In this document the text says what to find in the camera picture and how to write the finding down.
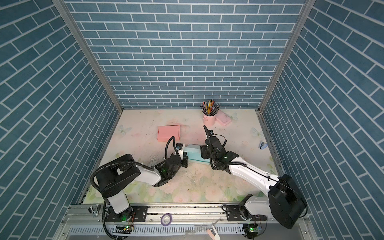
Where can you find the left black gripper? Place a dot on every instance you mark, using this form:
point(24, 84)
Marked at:
point(185, 160)

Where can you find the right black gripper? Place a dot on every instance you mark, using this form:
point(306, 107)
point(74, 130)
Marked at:
point(204, 150)

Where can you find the light blue paper box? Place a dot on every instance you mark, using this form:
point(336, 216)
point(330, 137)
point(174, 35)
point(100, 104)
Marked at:
point(194, 154)

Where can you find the pink paper box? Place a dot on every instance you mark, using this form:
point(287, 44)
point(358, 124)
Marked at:
point(166, 132)

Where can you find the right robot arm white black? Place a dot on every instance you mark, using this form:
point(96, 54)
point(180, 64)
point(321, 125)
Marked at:
point(286, 201)

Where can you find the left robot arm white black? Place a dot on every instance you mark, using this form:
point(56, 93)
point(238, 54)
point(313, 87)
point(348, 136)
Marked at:
point(111, 178)

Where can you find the pink metal pencil cup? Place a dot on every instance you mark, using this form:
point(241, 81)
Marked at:
point(209, 120)

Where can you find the pink pencil case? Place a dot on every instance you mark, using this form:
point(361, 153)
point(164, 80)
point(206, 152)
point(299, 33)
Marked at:
point(223, 119)

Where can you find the coloured pencils bundle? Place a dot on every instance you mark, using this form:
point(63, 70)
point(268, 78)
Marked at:
point(210, 108)

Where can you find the small blue clip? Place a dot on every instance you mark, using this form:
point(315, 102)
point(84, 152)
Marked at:
point(263, 145)

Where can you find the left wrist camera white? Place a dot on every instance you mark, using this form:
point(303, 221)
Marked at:
point(180, 150)

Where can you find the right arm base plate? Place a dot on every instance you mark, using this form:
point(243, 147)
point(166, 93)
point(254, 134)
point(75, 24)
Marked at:
point(239, 213)

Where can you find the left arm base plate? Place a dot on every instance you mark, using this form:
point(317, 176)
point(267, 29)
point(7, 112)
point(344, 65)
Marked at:
point(132, 214)

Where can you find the white tool on rail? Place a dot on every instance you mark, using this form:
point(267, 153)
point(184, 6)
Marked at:
point(210, 229)

